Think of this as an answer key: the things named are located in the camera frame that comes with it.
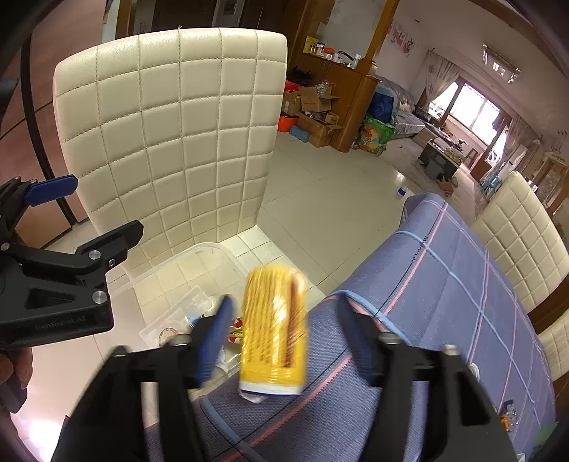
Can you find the wooden partition cabinet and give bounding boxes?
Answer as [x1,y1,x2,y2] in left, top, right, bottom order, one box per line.
[284,51,384,154]

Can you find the yellow crushed drink carton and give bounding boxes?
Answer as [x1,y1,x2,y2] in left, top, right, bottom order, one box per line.
[239,265,309,404]

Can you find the coffee table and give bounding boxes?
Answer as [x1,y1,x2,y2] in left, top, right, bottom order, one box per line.
[420,138,466,179]

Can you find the ceiling lamp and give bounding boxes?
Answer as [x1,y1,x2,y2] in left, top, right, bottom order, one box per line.
[482,43,520,83]

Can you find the patterned curtain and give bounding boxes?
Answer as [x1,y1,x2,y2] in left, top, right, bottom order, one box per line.
[418,50,459,108]
[488,113,526,166]

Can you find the wall pictures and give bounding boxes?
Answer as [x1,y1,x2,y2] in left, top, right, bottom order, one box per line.
[387,20,421,57]

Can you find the clear plastic bin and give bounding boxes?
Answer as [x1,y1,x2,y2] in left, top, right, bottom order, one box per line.
[105,242,330,392]

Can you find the window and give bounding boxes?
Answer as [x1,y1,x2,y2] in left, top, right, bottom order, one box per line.
[449,82,508,135]

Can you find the person's left hand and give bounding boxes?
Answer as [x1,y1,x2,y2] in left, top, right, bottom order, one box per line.
[0,346,33,414]

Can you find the colourful printed bag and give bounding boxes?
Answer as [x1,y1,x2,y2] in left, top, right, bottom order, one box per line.
[353,113,396,157]

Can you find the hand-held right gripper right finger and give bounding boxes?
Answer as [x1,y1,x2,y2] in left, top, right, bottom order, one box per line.
[335,300,519,462]

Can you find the grey patterned sofa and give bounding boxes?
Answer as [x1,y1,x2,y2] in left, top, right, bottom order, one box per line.
[382,75,446,135]

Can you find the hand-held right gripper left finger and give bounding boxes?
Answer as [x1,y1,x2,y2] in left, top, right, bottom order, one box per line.
[47,295,236,462]

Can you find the cream quilted chair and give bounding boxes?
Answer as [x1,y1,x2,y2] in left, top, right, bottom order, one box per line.
[536,308,569,383]
[471,171,569,312]
[52,27,289,278]

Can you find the pile of cardboard boxes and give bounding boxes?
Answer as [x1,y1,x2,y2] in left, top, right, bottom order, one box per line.
[282,84,344,148]

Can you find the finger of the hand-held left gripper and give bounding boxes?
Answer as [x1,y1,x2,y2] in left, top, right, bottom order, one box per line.
[0,175,79,244]
[0,221,144,314]

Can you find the blue plaid tablecloth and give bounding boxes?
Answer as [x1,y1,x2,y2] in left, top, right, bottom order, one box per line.
[196,193,559,462]

